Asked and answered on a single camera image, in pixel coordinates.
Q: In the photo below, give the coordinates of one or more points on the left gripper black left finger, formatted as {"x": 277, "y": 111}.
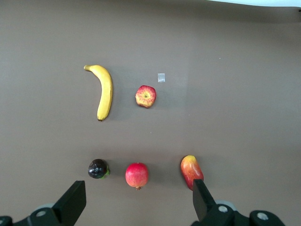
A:
{"x": 68, "y": 207}

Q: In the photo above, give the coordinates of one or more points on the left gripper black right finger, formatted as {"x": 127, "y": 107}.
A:
{"x": 204, "y": 204}

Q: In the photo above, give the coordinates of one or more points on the red yellow apple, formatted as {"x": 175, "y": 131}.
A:
{"x": 145, "y": 96}

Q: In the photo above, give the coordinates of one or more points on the yellow banana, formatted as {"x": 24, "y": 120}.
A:
{"x": 105, "y": 89}

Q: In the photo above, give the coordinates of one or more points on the red yellow mango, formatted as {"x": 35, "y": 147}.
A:
{"x": 189, "y": 168}

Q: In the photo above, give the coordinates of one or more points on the dark purple mangosteen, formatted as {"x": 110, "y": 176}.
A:
{"x": 96, "y": 168}

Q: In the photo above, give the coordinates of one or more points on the red pomegranate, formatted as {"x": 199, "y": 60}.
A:
{"x": 137, "y": 175}

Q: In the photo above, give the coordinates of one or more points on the small clear tape piece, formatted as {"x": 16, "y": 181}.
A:
{"x": 161, "y": 78}

